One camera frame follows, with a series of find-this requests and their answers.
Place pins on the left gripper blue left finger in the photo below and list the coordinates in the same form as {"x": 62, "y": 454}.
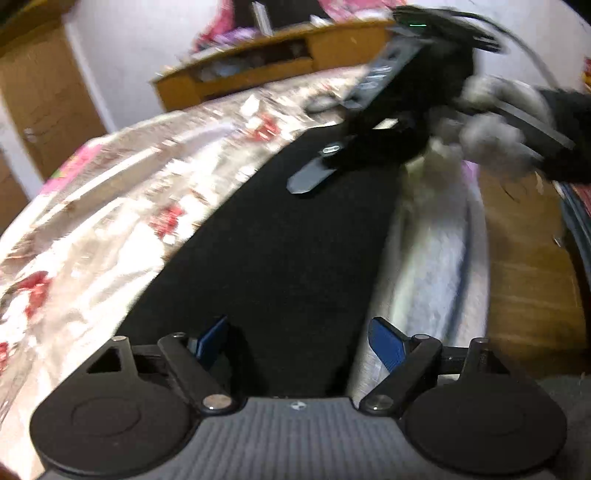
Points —
{"x": 207, "y": 346}

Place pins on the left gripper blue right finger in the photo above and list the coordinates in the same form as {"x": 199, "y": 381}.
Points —
{"x": 388, "y": 343}

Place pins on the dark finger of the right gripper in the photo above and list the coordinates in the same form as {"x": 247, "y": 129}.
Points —
{"x": 309, "y": 177}

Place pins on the black pants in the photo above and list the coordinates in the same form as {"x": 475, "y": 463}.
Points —
{"x": 293, "y": 275}

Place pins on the grey gloved right hand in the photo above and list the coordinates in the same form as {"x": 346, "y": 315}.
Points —
{"x": 486, "y": 138}

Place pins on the wooden side desk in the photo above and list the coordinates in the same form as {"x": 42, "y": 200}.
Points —
{"x": 293, "y": 52}

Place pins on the floral bed quilt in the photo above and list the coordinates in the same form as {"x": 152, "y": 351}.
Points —
{"x": 78, "y": 256}

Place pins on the wooden door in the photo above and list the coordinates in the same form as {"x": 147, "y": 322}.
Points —
{"x": 46, "y": 97}

